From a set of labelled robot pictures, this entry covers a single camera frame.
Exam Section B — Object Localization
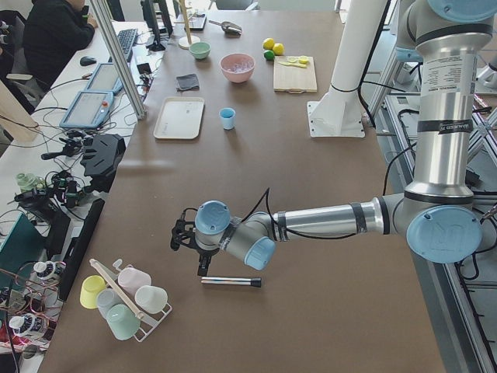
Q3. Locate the seated person in black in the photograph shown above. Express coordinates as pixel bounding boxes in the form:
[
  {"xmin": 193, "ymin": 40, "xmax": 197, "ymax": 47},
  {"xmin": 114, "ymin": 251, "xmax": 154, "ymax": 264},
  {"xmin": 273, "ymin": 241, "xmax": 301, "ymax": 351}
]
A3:
[{"xmin": 23, "ymin": 0, "xmax": 98, "ymax": 91}]

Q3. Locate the black computer mouse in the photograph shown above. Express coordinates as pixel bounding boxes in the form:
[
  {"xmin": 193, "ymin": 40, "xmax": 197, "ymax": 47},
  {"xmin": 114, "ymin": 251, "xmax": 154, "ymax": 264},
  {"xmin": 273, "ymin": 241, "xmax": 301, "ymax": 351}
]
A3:
[{"xmin": 79, "ymin": 56, "xmax": 97, "ymax": 67}]

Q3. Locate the grey plastic cup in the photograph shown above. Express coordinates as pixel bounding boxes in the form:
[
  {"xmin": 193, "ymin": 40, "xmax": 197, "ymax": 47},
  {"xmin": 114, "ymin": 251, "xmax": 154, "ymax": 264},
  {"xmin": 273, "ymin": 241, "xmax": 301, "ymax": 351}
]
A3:
[{"xmin": 96, "ymin": 288, "xmax": 123, "ymax": 319}]

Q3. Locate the green bowl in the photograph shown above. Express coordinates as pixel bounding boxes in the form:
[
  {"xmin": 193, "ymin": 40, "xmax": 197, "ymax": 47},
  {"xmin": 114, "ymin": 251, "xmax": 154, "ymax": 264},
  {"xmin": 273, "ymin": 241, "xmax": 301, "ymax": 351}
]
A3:
[{"xmin": 189, "ymin": 41, "xmax": 210, "ymax": 60}]

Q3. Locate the pink ice bowl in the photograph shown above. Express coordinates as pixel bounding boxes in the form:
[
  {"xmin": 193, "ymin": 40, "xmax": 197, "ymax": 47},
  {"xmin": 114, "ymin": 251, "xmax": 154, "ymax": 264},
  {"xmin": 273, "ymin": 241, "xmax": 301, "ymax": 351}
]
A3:
[{"xmin": 220, "ymin": 53, "xmax": 255, "ymax": 83}]

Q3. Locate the light blue plastic cup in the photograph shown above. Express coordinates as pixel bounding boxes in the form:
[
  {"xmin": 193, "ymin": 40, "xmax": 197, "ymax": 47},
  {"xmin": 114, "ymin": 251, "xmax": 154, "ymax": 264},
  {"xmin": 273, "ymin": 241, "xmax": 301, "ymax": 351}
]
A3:
[{"xmin": 219, "ymin": 107, "xmax": 236, "ymax": 131}]

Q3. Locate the blue teach pendant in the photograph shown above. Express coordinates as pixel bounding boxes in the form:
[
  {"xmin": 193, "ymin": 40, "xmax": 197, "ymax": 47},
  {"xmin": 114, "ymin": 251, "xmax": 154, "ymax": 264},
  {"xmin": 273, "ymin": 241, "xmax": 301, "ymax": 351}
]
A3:
[
  {"xmin": 59, "ymin": 90, "xmax": 114, "ymax": 129},
  {"xmin": 85, "ymin": 63, "xmax": 123, "ymax": 94}
]

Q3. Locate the yellow plastic cup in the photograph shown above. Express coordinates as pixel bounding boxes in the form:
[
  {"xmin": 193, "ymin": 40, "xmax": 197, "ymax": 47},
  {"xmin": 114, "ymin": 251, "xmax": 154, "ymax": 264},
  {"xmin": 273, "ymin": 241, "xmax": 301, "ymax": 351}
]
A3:
[{"xmin": 79, "ymin": 275, "xmax": 106, "ymax": 309}]

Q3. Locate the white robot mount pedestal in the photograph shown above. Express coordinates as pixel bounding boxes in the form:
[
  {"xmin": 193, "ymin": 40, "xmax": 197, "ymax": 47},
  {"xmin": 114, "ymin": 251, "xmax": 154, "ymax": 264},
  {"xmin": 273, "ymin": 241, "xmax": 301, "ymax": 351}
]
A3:
[{"xmin": 308, "ymin": 0, "xmax": 390, "ymax": 138}]

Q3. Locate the black keyboard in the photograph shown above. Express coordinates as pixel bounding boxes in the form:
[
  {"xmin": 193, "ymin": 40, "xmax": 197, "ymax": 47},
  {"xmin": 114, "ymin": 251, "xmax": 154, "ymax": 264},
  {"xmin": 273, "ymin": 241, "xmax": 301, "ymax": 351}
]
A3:
[{"xmin": 117, "ymin": 29, "xmax": 137, "ymax": 62}]

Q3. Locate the wooden cup tree stand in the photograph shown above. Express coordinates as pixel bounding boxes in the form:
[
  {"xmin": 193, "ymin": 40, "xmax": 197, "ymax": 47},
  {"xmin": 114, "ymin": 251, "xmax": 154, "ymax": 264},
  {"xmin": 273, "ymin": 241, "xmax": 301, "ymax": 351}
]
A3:
[{"xmin": 175, "ymin": 0, "xmax": 200, "ymax": 50}]

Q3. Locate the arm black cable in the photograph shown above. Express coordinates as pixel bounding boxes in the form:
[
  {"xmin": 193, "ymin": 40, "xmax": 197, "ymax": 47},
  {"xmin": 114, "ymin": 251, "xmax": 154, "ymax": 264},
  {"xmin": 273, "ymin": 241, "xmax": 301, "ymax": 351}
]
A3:
[{"xmin": 240, "ymin": 187, "xmax": 362, "ymax": 239}]

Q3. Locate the grey folded cloth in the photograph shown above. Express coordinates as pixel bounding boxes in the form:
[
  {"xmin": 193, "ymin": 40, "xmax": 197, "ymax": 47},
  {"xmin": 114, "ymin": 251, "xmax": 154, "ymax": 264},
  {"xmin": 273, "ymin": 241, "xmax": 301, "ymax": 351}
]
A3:
[{"xmin": 176, "ymin": 73, "xmax": 200, "ymax": 92}]

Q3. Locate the metal ice scoop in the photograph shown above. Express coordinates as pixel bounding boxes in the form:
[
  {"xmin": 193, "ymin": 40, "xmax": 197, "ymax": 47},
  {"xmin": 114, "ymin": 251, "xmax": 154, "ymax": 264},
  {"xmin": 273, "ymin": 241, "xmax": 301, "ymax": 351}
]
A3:
[{"xmin": 209, "ymin": 19, "xmax": 242, "ymax": 36}]

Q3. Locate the white wire cup rack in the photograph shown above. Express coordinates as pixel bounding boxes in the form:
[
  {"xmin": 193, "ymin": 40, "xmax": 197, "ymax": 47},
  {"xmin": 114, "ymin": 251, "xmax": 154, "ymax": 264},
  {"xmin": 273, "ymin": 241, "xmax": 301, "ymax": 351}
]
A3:
[{"xmin": 107, "ymin": 266, "xmax": 173, "ymax": 342}]

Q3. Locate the metal muddler with black tip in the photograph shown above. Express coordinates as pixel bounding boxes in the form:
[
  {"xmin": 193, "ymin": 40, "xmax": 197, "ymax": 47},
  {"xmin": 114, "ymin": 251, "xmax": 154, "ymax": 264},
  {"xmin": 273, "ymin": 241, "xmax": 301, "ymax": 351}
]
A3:
[{"xmin": 200, "ymin": 277, "xmax": 262, "ymax": 288}]

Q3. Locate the cream rabbit tray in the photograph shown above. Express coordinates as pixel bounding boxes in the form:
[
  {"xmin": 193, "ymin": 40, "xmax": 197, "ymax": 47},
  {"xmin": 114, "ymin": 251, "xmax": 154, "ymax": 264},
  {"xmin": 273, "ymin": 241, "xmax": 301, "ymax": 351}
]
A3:
[{"xmin": 153, "ymin": 96, "xmax": 205, "ymax": 140}]

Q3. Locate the green plastic cup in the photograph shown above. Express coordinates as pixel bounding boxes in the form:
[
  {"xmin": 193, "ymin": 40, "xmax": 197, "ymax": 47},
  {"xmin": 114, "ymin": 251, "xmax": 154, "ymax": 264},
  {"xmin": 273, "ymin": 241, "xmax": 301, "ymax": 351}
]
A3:
[{"xmin": 106, "ymin": 304, "xmax": 141, "ymax": 340}]

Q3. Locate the pink plastic cup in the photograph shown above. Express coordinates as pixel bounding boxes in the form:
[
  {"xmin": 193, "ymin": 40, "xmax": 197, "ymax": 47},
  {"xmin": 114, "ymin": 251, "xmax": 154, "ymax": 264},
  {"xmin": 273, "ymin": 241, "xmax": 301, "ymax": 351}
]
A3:
[{"xmin": 117, "ymin": 267, "xmax": 151, "ymax": 297}]

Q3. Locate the wooden rack handle bar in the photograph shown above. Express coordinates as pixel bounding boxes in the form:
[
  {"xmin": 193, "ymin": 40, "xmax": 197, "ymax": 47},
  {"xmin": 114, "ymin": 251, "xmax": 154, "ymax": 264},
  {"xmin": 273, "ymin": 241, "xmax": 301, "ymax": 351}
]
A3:
[{"xmin": 89, "ymin": 259, "xmax": 144, "ymax": 319}]

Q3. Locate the aluminium frame post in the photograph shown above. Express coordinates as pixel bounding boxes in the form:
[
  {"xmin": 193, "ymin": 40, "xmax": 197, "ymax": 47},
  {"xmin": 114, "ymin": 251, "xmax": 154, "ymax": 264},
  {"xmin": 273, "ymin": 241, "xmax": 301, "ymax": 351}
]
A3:
[{"xmin": 89, "ymin": 0, "xmax": 146, "ymax": 120}]

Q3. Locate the wooden cutting board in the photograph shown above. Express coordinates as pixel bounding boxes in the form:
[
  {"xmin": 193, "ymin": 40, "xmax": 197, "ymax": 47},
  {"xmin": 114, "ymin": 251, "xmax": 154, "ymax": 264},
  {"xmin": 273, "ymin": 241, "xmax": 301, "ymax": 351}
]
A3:
[{"xmin": 273, "ymin": 56, "xmax": 318, "ymax": 93}]

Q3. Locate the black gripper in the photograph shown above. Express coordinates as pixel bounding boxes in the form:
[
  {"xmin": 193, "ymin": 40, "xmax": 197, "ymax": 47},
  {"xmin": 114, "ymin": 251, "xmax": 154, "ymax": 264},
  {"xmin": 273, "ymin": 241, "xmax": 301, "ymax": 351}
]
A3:
[{"xmin": 197, "ymin": 249, "xmax": 217, "ymax": 276}]

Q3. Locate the yellow lemon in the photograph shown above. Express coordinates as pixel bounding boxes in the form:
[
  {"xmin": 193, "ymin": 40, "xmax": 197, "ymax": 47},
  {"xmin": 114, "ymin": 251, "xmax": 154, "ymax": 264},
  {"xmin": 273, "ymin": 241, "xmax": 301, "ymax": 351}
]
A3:
[
  {"xmin": 272, "ymin": 43, "xmax": 285, "ymax": 56},
  {"xmin": 262, "ymin": 37, "xmax": 275, "ymax": 50}
]

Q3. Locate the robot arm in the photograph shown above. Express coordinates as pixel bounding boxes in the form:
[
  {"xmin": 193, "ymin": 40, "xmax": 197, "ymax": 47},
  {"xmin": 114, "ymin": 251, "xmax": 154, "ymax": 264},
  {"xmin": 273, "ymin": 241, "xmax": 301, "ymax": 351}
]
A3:
[{"xmin": 186, "ymin": 1, "xmax": 496, "ymax": 276}]

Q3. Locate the green lime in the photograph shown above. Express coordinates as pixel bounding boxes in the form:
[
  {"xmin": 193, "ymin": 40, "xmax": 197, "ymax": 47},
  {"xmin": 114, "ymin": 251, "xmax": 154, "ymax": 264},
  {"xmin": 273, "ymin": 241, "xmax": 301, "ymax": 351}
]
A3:
[{"xmin": 263, "ymin": 50, "xmax": 275, "ymax": 61}]

